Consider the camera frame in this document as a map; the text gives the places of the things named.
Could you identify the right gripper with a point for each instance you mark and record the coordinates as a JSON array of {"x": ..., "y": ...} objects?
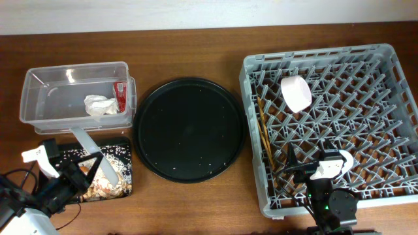
[{"x": 303, "y": 173}]

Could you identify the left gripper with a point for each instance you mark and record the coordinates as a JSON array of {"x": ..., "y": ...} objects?
[{"x": 76, "y": 177}]

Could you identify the wooden chopstick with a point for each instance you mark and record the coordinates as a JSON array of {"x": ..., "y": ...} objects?
[
  {"x": 266, "y": 146},
  {"x": 264, "y": 129}
]

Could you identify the white napkin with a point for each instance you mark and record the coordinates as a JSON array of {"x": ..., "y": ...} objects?
[{"x": 98, "y": 105}]

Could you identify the white bowl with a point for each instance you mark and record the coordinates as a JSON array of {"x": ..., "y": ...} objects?
[{"x": 296, "y": 93}]

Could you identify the red snack wrapper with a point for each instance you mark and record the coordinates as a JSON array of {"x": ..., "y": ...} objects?
[{"x": 120, "y": 94}]

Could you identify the light blue cup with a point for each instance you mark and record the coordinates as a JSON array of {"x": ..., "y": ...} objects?
[{"x": 348, "y": 163}]

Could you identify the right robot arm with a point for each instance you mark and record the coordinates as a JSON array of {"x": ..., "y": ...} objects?
[{"x": 333, "y": 209}]

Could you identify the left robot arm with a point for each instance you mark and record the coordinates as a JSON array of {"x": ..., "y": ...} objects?
[{"x": 29, "y": 213}]

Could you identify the grey dishwasher rack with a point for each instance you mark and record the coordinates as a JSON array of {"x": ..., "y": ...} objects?
[{"x": 361, "y": 102}]

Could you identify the black rectangular tray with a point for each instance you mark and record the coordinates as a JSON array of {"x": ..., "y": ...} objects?
[{"x": 118, "y": 153}]

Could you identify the clear plastic bin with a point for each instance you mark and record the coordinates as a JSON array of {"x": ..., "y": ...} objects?
[{"x": 53, "y": 97}]

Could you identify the round black tray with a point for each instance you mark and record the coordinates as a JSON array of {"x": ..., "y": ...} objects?
[{"x": 189, "y": 130}]

